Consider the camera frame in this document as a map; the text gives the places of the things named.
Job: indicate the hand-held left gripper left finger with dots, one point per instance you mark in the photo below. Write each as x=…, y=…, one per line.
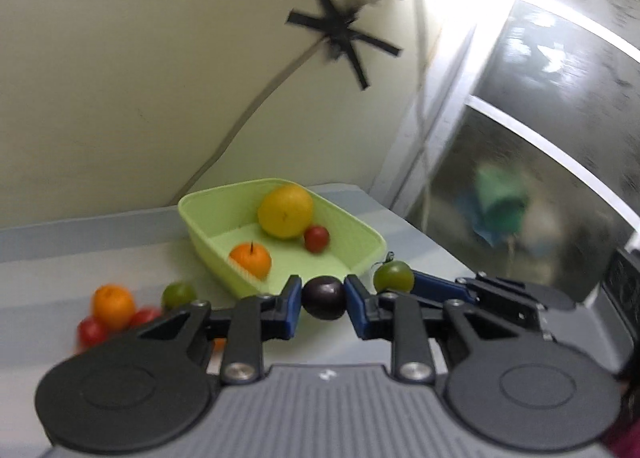
x=289, y=310

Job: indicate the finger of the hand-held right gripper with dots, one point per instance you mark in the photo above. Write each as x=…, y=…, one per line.
x=440, y=285

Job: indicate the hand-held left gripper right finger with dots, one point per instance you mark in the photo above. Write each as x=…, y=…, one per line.
x=356, y=312

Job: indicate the dark purple plum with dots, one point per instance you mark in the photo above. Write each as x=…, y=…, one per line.
x=324, y=298

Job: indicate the green tomato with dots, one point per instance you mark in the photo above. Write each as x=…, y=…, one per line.
x=394, y=277

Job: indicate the light green plastic basket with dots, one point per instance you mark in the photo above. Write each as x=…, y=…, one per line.
x=220, y=243

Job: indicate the small orange with stem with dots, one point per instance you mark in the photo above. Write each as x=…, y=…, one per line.
x=250, y=259

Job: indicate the small red tomato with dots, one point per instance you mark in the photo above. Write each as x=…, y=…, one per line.
x=316, y=238
x=92, y=333
x=145, y=316

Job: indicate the large yellow citrus fruit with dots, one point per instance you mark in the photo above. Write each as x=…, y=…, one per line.
x=285, y=210

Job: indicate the green cloth behind window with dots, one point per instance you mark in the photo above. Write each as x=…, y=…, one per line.
x=500, y=203

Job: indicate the green round fruit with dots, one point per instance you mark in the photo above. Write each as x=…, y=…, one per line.
x=177, y=294

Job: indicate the black tape cross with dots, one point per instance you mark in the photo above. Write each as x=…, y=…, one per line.
x=340, y=28

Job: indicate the white window frame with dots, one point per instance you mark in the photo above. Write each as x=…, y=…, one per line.
x=430, y=113

